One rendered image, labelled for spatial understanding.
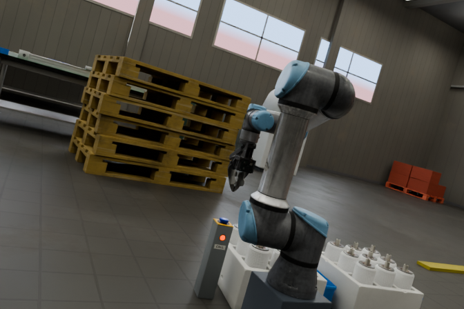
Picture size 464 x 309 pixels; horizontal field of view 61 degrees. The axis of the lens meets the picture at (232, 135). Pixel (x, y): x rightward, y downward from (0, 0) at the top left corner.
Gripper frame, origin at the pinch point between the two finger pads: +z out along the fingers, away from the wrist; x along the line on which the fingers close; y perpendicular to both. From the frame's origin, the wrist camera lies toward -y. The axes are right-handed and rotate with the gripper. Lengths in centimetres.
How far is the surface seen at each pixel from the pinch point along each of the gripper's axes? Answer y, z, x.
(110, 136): -182, 14, -43
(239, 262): 5.5, 28.4, 9.6
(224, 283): -3.8, 42.4, 9.5
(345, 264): -4, 26, 68
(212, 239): 2.2, 22.0, -3.5
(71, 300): 15, 46, -51
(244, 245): -3.8, 24.5, 14.0
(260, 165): -445, 35, 212
